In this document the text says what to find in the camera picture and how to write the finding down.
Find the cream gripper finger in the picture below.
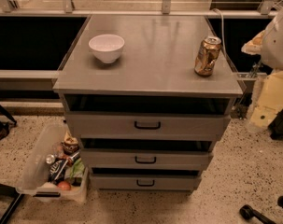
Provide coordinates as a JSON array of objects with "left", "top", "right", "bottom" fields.
[
  {"left": 249, "top": 71, "right": 283, "bottom": 129},
  {"left": 241, "top": 30, "right": 264, "bottom": 55}
]

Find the grey top drawer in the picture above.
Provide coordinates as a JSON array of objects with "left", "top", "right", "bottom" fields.
[{"left": 65, "top": 112, "right": 230, "bottom": 141}]

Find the grey drawer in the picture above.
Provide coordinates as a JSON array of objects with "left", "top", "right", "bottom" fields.
[
  {"left": 65, "top": 112, "right": 230, "bottom": 141},
  {"left": 90, "top": 175, "right": 201, "bottom": 191},
  {"left": 80, "top": 148, "right": 213, "bottom": 171}
]

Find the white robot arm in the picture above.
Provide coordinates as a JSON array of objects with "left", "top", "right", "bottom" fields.
[{"left": 241, "top": 8, "right": 283, "bottom": 128}]

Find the grey drawer cabinet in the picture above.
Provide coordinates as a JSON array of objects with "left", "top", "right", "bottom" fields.
[{"left": 53, "top": 15, "right": 243, "bottom": 177}]

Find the grey middle drawer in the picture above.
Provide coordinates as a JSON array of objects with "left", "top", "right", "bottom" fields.
[{"left": 80, "top": 148, "right": 213, "bottom": 171}]

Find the grey bottom drawer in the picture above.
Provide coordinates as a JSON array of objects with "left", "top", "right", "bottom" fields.
[{"left": 90, "top": 175, "right": 201, "bottom": 191}]

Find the silver can top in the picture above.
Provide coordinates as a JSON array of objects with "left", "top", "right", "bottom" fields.
[{"left": 46, "top": 154, "right": 56, "bottom": 164}]

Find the crushed gold soda can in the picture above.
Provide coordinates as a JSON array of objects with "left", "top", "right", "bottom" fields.
[{"left": 194, "top": 36, "right": 221, "bottom": 77}]

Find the black chair caster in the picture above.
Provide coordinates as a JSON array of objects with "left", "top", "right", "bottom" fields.
[{"left": 239, "top": 195, "right": 283, "bottom": 224}]

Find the white ceramic bowl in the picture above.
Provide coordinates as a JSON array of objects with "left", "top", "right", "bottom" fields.
[{"left": 89, "top": 35, "right": 125, "bottom": 63}]

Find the green snack packet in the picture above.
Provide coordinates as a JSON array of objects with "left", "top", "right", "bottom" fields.
[{"left": 65, "top": 159, "right": 85, "bottom": 178}]

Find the red apple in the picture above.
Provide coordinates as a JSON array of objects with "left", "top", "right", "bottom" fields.
[{"left": 57, "top": 181, "right": 71, "bottom": 190}]

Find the dark blue snack bag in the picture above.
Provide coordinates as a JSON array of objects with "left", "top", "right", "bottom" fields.
[{"left": 49, "top": 160, "right": 67, "bottom": 182}]

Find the clear plastic storage bin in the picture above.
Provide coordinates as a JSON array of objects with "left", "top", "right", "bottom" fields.
[{"left": 16, "top": 123, "right": 88, "bottom": 203}]

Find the black tripod leg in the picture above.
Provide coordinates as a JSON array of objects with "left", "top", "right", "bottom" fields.
[{"left": 0, "top": 105, "right": 17, "bottom": 126}]

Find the grey bracket block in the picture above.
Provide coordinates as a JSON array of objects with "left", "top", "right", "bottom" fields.
[{"left": 235, "top": 72, "right": 266, "bottom": 93}]

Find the white cable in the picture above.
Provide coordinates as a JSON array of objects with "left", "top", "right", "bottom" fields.
[{"left": 211, "top": 7, "right": 228, "bottom": 58}]

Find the black frame left floor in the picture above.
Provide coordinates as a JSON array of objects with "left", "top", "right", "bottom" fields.
[{"left": 0, "top": 184, "right": 23, "bottom": 224}]

